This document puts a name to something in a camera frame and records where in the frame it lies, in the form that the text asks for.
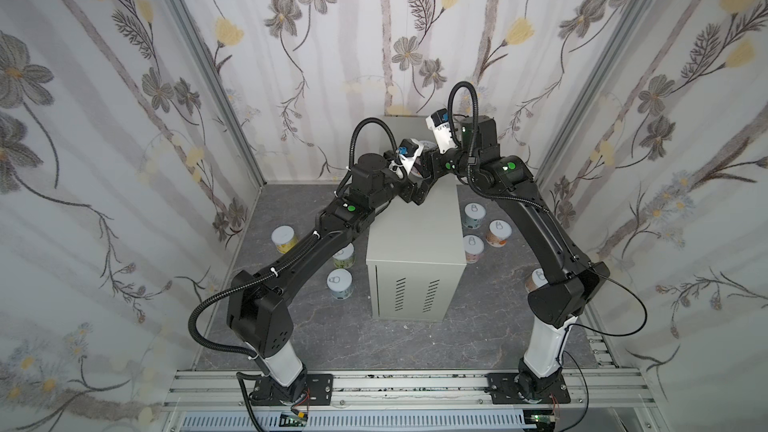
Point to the orange labelled can right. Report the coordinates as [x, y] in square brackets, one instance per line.
[498, 233]

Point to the white slotted cable duct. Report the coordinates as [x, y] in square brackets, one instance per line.
[397, 420]

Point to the green white labelled can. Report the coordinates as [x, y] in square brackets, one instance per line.
[345, 258]

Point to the teal labelled can right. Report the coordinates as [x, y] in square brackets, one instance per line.
[474, 215]

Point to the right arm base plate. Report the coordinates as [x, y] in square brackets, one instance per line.
[510, 389]

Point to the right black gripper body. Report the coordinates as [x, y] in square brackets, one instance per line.
[437, 162]

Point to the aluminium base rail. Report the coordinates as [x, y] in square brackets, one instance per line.
[590, 389]

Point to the pink white can right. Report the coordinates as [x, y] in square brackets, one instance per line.
[474, 247]

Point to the brown labelled can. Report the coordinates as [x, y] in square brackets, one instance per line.
[536, 280]

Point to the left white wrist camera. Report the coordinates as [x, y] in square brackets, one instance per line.
[407, 154]

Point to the blue labelled can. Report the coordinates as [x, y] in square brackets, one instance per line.
[340, 283]

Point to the pink labelled can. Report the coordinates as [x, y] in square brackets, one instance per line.
[426, 146]

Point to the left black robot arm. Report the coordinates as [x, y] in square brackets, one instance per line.
[258, 302]

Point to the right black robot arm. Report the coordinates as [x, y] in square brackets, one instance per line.
[470, 151]

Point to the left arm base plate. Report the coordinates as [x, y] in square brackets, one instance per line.
[309, 389]

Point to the grey metal cabinet counter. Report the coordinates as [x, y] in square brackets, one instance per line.
[415, 256]

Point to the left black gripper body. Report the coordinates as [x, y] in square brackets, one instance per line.
[406, 191]

